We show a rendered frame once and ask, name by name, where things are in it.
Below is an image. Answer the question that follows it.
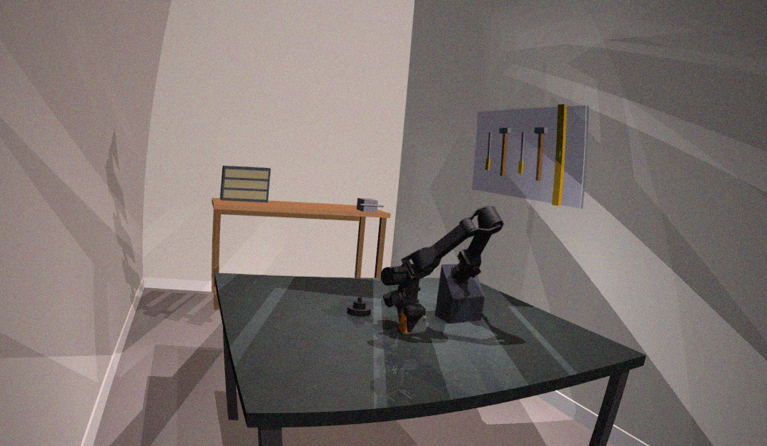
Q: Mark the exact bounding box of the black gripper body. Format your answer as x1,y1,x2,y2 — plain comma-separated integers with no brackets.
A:
400,284,425,315

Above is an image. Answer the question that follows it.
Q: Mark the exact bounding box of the orange cone-shaped knob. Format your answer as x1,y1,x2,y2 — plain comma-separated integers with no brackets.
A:
399,312,408,333

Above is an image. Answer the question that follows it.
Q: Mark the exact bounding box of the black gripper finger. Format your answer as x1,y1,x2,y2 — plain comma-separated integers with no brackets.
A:
403,313,422,332
395,304,405,323

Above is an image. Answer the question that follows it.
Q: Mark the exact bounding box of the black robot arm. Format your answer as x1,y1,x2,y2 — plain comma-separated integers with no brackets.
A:
381,205,503,307

